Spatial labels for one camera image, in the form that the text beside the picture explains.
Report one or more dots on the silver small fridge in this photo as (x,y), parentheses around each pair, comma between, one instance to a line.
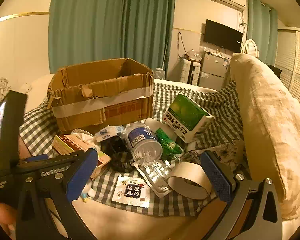
(213,70)

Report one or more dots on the green curtain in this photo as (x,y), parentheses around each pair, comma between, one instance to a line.
(261,25)
(102,17)

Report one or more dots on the black hair scrunchie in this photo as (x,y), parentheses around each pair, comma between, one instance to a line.
(117,152)

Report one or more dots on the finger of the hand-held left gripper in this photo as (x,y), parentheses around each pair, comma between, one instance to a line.
(67,159)
(36,158)

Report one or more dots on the blue label cotton swab jar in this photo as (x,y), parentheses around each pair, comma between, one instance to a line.
(143,142)

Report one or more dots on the cream bed sheet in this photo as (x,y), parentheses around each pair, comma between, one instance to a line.
(140,223)

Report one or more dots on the silver foil blister pack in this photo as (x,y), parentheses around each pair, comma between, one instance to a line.
(152,175)

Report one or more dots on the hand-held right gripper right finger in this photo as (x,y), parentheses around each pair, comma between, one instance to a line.
(217,177)

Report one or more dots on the white louvered wardrobe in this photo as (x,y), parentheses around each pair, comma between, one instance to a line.
(297,62)

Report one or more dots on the white sticker packet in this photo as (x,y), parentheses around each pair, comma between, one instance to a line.
(131,191)

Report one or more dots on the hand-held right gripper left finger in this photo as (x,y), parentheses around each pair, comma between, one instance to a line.
(82,172)

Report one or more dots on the beige pillow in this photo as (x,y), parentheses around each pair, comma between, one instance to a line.
(265,120)

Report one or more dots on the brown cardboard box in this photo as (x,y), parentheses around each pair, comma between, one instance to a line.
(90,100)

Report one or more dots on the white tape roll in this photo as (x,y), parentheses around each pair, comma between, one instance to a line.
(190,177)

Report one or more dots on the green foil packet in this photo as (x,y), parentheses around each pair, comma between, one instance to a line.
(168,142)

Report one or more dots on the person's left hand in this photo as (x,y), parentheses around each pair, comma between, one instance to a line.
(2,215)

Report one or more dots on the black wall television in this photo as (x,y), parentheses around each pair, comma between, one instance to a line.
(222,35)

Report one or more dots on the white suitcase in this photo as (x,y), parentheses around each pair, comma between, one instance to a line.
(187,71)

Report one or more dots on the white and blue tissue packet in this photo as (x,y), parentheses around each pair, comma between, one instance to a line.
(108,133)

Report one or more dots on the white oval mirror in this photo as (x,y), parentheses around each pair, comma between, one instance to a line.
(250,47)

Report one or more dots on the crumpled white tissue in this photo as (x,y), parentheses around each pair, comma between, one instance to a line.
(85,137)

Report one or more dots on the clear water bottle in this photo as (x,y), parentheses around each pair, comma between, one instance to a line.
(160,73)

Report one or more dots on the clear plastic bag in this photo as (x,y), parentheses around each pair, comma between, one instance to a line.
(193,55)

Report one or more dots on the red-brown small carton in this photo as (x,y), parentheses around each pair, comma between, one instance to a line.
(67,142)

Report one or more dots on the floral patterned cloth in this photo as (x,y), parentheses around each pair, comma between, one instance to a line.
(222,152)

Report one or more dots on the small white figurine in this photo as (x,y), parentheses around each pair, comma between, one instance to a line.
(87,197)

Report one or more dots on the green and white medicine box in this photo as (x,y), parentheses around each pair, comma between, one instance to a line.
(187,115)

